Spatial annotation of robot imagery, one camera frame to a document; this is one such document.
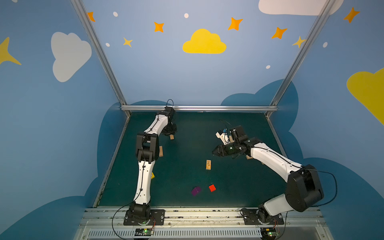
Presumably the printed wood block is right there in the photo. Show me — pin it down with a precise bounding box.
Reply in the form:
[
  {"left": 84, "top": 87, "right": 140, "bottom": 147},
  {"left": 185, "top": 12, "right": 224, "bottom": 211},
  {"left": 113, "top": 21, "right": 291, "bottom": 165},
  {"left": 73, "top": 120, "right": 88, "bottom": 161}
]
[{"left": 206, "top": 160, "right": 212, "bottom": 170}]

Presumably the light wood block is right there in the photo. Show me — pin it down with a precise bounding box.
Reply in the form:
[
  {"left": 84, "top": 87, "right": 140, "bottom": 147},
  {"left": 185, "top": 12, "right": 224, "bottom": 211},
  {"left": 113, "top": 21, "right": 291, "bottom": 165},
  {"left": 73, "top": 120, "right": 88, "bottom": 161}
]
[{"left": 159, "top": 146, "right": 164, "bottom": 157}]

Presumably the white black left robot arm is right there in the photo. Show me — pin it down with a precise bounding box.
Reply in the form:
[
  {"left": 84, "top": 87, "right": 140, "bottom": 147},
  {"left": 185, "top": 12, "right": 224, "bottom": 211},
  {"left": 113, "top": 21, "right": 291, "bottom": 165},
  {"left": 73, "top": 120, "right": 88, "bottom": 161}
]
[{"left": 128, "top": 107, "right": 177, "bottom": 225}]

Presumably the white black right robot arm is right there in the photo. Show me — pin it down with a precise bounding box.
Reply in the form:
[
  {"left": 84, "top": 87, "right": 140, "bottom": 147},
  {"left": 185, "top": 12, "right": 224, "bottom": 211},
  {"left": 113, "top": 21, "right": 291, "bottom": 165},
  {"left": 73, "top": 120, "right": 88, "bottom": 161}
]
[{"left": 212, "top": 126, "right": 324, "bottom": 225}]

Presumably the purple block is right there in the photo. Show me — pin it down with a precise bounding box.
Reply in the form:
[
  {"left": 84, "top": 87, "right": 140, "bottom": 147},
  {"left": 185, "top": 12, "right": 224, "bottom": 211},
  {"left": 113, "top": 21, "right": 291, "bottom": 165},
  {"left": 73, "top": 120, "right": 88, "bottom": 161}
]
[{"left": 191, "top": 187, "right": 202, "bottom": 196}]

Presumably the red cube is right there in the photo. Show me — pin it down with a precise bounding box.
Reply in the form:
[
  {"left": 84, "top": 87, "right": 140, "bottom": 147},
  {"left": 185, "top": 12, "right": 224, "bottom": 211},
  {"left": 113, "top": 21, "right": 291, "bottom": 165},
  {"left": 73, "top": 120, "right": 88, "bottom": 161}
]
[{"left": 209, "top": 185, "right": 216, "bottom": 192}]

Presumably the right green circuit board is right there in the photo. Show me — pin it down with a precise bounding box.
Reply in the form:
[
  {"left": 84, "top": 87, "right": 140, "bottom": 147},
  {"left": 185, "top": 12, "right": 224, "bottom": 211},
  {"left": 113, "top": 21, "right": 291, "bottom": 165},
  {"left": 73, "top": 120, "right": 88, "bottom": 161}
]
[{"left": 260, "top": 228, "right": 278, "bottom": 240}]

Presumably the green circuit board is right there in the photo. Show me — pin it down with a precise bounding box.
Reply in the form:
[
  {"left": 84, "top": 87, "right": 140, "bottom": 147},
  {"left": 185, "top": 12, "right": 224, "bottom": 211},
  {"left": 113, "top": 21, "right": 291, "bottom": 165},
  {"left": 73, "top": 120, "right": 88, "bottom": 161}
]
[
  {"left": 135, "top": 229, "right": 154, "bottom": 237},
  {"left": 260, "top": 228, "right": 278, "bottom": 240}
]

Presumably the left green circuit board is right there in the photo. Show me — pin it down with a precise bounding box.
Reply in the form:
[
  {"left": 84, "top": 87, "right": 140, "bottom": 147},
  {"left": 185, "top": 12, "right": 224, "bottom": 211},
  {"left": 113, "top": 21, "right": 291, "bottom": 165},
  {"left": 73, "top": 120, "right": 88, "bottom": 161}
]
[{"left": 135, "top": 229, "right": 154, "bottom": 237}]

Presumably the aluminium back frame rail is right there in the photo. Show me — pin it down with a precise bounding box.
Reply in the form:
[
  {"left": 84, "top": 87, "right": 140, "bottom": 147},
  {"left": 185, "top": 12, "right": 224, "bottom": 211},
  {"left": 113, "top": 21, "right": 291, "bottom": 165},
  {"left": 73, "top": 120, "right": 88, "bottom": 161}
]
[{"left": 121, "top": 105, "right": 278, "bottom": 112}]

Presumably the aluminium right corner post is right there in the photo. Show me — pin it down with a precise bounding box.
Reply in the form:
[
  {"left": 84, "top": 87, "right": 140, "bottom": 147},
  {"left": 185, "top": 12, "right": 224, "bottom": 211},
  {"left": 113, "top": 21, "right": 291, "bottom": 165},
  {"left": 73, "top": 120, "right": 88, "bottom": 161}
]
[{"left": 266, "top": 0, "right": 337, "bottom": 120}]

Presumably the aluminium corner post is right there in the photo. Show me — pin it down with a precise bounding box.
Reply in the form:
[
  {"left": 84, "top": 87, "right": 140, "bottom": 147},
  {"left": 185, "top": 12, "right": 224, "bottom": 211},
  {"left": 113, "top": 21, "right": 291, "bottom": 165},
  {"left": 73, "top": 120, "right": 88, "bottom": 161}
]
[
  {"left": 266, "top": 0, "right": 337, "bottom": 120},
  {"left": 71, "top": 0, "right": 127, "bottom": 108}
]

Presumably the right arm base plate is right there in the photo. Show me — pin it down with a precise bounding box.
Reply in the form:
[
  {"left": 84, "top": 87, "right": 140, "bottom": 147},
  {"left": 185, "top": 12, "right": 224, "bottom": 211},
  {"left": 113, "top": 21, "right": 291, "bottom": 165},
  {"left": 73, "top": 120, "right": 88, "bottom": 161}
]
[{"left": 240, "top": 208, "right": 284, "bottom": 225}]

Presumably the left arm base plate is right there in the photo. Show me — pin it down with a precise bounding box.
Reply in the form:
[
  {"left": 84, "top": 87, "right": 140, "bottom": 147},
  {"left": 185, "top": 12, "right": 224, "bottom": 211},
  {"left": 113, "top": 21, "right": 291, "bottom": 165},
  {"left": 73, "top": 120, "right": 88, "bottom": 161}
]
[{"left": 123, "top": 209, "right": 165, "bottom": 226}]

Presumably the aluminium front rail base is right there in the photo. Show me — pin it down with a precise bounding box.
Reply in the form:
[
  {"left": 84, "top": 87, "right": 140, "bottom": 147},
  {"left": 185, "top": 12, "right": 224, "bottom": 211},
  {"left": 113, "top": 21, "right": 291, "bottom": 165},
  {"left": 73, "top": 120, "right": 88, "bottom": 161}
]
[{"left": 74, "top": 207, "right": 333, "bottom": 240}]

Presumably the aluminium left corner post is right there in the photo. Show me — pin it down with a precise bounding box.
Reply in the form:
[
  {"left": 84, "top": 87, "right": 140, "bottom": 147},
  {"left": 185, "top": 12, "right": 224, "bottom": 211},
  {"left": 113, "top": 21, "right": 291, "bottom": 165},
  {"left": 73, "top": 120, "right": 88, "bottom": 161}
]
[{"left": 71, "top": 0, "right": 127, "bottom": 108}]

